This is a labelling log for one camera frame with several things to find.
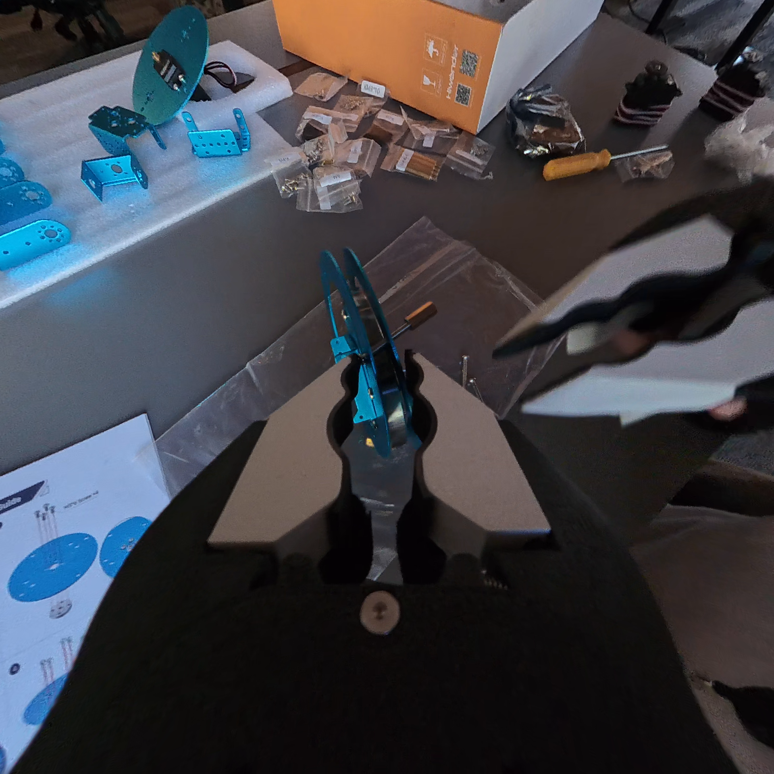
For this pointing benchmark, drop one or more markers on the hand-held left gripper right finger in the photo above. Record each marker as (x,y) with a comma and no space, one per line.
(484,477)

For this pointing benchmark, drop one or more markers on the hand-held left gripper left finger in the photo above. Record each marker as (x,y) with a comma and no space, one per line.
(284,484)

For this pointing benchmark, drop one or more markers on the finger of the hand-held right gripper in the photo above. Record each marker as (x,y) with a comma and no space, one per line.
(665,381)
(635,266)

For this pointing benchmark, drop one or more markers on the brass standoff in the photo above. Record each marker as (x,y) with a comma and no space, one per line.
(421,314)

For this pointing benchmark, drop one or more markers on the blue round rotating base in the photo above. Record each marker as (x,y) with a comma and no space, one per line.
(357,290)

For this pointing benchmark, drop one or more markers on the grey desk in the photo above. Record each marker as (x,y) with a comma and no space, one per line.
(211,314)

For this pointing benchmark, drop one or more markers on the person's right hand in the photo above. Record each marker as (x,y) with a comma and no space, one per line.
(728,410)

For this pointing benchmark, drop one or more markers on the white crumpled wrap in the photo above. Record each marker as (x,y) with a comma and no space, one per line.
(741,148)

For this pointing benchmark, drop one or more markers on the small clear hardware bag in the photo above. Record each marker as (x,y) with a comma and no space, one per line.
(646,166)

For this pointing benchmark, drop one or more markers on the black servo motor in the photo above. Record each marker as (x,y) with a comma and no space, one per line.
(731,90)
(647,97)

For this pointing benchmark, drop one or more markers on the dark bag of parts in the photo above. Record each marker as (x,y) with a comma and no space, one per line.
(544,127)

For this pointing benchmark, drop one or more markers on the clear plastic bag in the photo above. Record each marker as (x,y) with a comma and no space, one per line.
(453,272)

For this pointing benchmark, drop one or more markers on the white assembly guide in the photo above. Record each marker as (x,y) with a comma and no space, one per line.
(72,484)

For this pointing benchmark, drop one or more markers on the pile of small hardware bags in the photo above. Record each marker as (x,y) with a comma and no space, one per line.
(375,145)

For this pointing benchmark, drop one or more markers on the white foam sheet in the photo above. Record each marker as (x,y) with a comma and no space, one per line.
(151,217)

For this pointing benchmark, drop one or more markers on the orange cardboard box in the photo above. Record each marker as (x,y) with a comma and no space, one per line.
(363,42)

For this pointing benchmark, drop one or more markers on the white foam block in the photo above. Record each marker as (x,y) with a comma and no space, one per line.
(266,84)

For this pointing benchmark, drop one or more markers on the teal round plate with servo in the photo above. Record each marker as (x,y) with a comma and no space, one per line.
(181,36)

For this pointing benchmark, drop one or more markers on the blue perforated U bracket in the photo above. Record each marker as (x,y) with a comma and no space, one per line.
(214,144)

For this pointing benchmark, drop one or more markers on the large blue U bracket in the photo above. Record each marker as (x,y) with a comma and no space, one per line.
(30,245)
(21,202)
(9,172)

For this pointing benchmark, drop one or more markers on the small blue bracket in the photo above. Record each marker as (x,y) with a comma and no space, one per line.
(112,175)

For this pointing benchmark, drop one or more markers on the dark teal bracket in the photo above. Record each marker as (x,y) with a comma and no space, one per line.
(118,124)

